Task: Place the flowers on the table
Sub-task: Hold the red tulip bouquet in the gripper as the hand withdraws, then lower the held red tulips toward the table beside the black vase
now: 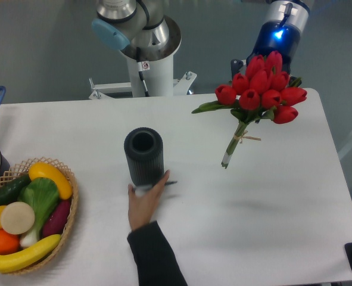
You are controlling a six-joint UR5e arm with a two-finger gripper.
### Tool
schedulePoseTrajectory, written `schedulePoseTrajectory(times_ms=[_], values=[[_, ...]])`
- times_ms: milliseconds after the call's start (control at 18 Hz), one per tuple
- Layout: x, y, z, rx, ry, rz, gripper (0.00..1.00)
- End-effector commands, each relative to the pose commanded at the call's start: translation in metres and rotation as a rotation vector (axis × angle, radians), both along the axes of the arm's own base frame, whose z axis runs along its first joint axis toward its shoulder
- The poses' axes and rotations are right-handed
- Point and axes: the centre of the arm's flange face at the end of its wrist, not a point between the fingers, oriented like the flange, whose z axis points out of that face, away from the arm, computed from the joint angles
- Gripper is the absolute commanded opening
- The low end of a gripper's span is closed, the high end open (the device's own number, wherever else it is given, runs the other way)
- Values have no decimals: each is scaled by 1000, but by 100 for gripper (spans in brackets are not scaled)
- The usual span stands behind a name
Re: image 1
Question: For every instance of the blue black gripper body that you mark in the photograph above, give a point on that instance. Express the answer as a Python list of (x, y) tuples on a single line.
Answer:
[(272, 37)]

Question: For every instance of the red tulip bouquet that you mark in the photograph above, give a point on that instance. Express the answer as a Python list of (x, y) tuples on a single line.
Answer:
[(263, 92)]

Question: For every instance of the dark grey ribbed vase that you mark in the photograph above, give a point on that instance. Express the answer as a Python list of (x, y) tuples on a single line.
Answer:
[(143, 148)]

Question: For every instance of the silver robot arm blue cap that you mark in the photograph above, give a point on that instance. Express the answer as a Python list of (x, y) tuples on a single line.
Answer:
[(139, 29)]

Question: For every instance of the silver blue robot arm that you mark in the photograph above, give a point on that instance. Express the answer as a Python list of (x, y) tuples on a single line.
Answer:
[(295, 13)]

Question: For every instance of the black sleeved forearm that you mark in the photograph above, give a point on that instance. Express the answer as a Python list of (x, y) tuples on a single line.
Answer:
[(154, 257)]

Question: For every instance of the person's bare hand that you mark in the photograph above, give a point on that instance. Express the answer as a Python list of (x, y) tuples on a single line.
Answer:
[(142, 208)]

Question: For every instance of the green bok choy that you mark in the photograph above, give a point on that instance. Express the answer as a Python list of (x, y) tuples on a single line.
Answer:
[(42, 196)]

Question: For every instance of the woven wicker basket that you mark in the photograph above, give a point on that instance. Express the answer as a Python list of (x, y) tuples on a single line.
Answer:
[(22, 169)]

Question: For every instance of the purple sweet potato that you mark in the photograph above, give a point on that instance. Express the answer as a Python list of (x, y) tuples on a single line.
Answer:
[(57, 220)]

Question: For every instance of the dark green cucumber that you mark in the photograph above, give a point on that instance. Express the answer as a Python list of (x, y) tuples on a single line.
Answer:
[(10, 191)]

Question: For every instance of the beige round slice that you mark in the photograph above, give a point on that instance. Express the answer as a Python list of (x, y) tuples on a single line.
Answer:
[(17, 218)]

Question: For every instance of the orange fruit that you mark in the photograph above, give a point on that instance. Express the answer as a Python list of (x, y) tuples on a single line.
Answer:
[(9, 243)]

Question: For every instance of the yellow banana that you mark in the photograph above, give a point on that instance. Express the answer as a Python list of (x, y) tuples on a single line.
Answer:
[(24, 258)]

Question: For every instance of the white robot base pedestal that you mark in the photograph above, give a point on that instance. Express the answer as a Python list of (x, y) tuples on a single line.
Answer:
[(147, 79)]

